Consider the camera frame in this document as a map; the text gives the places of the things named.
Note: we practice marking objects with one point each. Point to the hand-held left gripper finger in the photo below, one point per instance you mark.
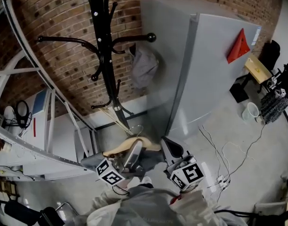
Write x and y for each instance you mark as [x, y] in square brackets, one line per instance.
[134, 154]

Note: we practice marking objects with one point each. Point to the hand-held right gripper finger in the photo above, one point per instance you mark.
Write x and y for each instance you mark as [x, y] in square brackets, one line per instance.
[174, 149]

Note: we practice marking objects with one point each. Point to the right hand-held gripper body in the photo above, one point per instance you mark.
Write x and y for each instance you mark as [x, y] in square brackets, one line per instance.
[188, 173]

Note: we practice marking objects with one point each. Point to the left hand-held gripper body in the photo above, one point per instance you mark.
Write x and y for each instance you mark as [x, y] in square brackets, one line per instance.
[109, 173]

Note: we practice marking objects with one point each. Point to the cream wooden clothes hanger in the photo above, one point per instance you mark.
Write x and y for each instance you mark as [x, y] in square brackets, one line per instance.
[125, 146]

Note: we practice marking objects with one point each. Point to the person's right forearm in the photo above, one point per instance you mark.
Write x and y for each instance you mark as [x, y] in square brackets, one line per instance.
[195, 204]

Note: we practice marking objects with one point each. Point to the person's left forearm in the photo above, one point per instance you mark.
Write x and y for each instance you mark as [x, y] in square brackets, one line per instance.
[104, 199]

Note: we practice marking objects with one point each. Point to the person's white shoe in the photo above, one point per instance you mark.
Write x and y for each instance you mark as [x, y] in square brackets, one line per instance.
[146, 179]

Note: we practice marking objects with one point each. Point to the white power strip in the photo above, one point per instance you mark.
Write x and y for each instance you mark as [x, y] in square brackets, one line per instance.
[222, 180]

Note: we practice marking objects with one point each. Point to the thin wooden sticks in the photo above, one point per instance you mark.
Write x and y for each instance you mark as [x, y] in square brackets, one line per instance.
[111, 118]

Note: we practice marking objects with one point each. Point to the person's white jacket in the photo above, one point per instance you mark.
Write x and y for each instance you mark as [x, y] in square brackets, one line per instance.
[146, 208]

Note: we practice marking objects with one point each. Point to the white panel with red stripe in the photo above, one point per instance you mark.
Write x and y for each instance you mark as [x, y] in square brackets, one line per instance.
[41, 128]

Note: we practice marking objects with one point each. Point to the white metal shelf rack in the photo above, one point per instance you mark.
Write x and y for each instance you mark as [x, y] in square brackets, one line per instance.
[28, 154]

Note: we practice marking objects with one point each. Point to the white plastic cup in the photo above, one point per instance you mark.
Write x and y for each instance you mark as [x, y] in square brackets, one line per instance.
[250, 112]

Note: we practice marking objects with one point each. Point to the black box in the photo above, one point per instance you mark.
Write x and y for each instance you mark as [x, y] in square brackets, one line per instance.
[239, 93]

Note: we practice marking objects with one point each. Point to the crumpled grey garment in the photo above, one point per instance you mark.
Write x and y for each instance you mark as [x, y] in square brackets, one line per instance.
[144, 67]

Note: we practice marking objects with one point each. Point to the grey refrigerator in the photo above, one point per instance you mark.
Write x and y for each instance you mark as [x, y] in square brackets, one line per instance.
[205, 67]

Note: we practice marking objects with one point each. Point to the white box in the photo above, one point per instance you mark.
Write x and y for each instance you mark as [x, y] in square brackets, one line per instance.
[271, 209]

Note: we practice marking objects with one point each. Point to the black chair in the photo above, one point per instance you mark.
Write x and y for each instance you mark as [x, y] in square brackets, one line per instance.
[24, 213]

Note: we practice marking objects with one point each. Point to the blue and white board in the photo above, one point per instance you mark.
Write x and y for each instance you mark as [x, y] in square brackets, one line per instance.
[39, 102]

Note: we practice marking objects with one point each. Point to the black textured mat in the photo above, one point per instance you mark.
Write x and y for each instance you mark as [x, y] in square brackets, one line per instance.
[273, 109]

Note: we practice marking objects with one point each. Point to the black metal coat rack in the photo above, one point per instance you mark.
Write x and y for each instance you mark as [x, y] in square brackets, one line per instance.
[104, 43]

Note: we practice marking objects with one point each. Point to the light wooden table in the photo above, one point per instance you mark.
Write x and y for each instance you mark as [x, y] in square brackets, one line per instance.
[258, 69]

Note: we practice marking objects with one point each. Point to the red triangle sign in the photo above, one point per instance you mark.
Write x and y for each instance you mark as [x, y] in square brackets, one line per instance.
[237, 48]

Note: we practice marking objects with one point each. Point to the metal chair frame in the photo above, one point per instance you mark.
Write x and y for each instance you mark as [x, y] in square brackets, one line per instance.
[66, 206]

